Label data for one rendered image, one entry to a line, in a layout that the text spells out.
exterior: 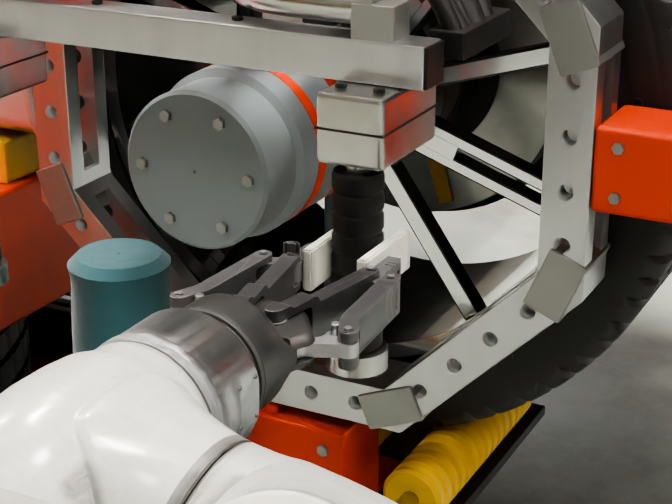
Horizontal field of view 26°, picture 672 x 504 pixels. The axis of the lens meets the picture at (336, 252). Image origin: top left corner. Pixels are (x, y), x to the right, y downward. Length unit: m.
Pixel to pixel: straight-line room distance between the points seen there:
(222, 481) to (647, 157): 0.54
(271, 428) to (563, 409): 1.32
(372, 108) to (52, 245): 0.83
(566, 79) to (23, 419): 0.58
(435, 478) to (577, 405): 1.33
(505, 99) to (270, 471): 0.82
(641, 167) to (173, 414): 0.53
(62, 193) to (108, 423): 0.72
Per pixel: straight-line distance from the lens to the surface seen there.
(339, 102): 0.96
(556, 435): 2.54
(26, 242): 1.68
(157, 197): 1.15
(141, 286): 1.24
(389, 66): 0.97
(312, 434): 1.33
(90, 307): 1.26
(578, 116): 1.14
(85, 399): 0.72
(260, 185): 1.10
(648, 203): 1.14
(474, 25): 1.02
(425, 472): 1.33
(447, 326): 1.36
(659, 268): 1.25
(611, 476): 2.43
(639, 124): 1.14
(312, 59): 1.00
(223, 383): 0.79
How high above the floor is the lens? 1.20
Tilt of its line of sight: 21 degrees down
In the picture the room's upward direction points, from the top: straight up
